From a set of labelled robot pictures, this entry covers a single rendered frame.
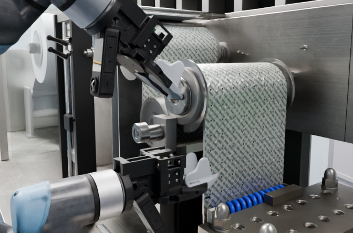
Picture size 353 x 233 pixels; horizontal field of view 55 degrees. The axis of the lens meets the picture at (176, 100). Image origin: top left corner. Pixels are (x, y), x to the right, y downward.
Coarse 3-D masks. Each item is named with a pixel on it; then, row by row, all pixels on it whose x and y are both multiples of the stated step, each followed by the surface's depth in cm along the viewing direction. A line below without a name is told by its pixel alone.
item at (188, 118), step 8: (184, 72) 66; (192, 72) 65; (192, 80) 64; (192, 88) 64; (192, 96) 64; (200, 96) 63; (192, 104) 64; (200, 104) 64; (192, 112) 65; (176, 120) 69; (184, 120) 67; (192, 120) 65
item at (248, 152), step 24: (240, 120) 69; (264, 120) 73; (216, 144) 66; (240, 144) 70; (264, 144) 74; (216, 168) 67; (240, 168) 71; (264, 168) 75; (216, 192) 68; (240, 192) 72
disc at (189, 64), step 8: (184, 64) 67; (192, 64) 65; (200, 72) 63; (200, 80) 63; (200, 88) 63; (208, 96) 62; (208, 104) 62; (168, 112) 73; (200, 112) 64; (200, 120) 64; (184, 128) 69; (192, 128) 66
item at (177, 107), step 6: (180, 84) 65; (186, 84) 65; (180, 90) 65; (186, 90) 64; (186, 96) 64; (168, 102) 69; (174, 102) 68; (180, 102) 66; (186, 102) 64; (174, 108) 68; (180, 108) 66; (186, 108) 65; (180, 114) 66
